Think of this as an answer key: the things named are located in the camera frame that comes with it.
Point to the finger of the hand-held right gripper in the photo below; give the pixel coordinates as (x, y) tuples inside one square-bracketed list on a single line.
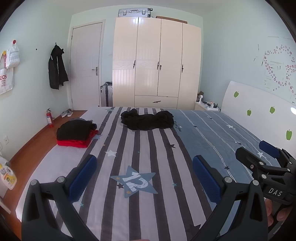
[(248, 162), (268, 148)]

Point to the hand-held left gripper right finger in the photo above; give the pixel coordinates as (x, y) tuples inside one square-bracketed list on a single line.
[(207, 183)]

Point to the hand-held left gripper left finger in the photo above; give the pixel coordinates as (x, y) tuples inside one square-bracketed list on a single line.
[(83, 178)]

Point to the black long-sleeve garment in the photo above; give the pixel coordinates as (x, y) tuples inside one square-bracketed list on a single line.
[(148, 120)]

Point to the person's right hand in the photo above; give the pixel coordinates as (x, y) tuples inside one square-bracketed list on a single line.
[(283, 213)]

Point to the folded red garment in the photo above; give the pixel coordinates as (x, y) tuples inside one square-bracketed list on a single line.
[(76, 143)]

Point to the white headboard with apple stickers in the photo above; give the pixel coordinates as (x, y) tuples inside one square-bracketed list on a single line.
[(252, 109)]

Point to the folded black garment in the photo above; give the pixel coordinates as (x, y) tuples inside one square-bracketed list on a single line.
[(74, 131)]

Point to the bed with striped star sheet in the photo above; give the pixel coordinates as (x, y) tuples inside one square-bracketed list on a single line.
[(150, 150)]

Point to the white power strip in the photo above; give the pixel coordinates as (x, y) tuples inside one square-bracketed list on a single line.
[(211, 105)]

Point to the red fire extinguisher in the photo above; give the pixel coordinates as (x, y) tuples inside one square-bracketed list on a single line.
[(49, 119)]

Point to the white nightstand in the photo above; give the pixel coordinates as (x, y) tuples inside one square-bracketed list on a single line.
[(203, 108)]

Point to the detergent bottle yellow label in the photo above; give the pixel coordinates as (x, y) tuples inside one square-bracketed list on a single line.
[(8, 177)]

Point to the small white device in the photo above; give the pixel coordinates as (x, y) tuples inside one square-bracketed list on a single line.
[(199, 97)]

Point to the white flat box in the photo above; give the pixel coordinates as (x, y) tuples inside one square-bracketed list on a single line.
[(4, 206)]

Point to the silver ribbed upright suitcase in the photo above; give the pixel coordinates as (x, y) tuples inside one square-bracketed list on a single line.
[(106, 95)]

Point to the black hanging jacket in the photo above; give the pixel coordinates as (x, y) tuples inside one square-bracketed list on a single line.
[(56, 69)]

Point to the white room door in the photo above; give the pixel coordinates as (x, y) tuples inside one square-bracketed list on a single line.
[(85, 64)]

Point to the white tote bag red print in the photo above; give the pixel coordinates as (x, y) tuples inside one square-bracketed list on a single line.
[(5, 81)]

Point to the cream four-door wardrobe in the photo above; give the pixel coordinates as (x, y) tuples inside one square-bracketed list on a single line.
[(148, 58)]

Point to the white plastic bag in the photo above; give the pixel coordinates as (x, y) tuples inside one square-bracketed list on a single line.
[(12, 58)]

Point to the flat brown box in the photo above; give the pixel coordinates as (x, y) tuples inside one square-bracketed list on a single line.
[(171, 19)]

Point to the pink circle wall decal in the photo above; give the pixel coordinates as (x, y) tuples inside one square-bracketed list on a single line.
[(269, 69)]

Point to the white wall socket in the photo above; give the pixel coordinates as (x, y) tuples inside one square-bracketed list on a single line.
[(5, 140)]

